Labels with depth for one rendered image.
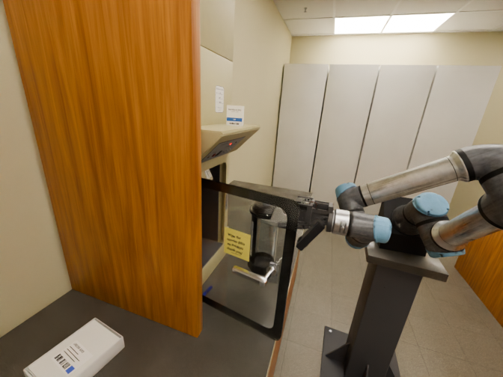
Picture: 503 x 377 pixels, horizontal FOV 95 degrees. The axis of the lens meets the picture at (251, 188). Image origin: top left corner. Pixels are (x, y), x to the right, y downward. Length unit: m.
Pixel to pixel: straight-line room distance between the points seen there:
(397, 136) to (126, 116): 3.45
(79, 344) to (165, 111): 0.62
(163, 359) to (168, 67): 0.69
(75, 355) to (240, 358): 0.40
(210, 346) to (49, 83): 0.78
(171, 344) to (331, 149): 3.26
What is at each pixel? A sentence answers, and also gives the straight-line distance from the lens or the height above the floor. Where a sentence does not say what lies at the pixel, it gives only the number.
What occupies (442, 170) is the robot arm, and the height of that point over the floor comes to 1.44.
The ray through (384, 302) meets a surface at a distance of 1.51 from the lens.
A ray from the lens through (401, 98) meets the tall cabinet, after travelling 3.70.
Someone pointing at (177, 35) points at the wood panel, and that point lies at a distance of 0.52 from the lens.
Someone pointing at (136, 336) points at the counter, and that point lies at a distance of 0.83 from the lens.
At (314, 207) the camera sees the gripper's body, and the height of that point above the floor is 1.29.
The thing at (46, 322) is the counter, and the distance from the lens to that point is 0.98.
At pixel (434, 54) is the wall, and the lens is 4.30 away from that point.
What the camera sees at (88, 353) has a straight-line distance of 0.79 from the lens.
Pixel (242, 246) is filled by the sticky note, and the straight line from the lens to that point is 0.59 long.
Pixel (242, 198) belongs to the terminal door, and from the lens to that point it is 0.54.
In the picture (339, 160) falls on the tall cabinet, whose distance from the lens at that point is 3.67.
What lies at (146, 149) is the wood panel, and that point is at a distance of 0.58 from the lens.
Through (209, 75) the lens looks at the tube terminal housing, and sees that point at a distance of 0.74.
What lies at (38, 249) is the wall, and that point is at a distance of 0.97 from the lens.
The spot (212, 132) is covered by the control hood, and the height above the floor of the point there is 1.51.
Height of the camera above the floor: 1.57
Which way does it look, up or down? 19 degrees down
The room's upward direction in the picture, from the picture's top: 4 degrees clockwise
